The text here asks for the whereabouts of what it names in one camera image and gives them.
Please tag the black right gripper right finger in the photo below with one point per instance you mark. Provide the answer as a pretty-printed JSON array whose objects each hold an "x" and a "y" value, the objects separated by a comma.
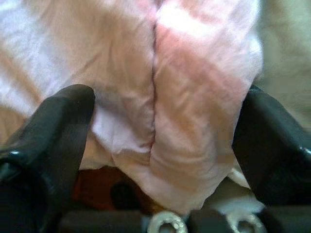
[{"x": 269, "y": 150}]

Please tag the beige satin bedspread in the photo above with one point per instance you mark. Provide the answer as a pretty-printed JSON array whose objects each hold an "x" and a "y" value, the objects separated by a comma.
[{"x": 286, "y": 60}]

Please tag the pink cartoon print blanket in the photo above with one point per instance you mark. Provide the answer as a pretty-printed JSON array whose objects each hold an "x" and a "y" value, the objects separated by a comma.
[{"x": 170, "y": 97}]

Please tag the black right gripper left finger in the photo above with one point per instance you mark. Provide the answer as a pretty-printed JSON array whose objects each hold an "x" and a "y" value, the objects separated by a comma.
[{"x": 53, "y": 136}]

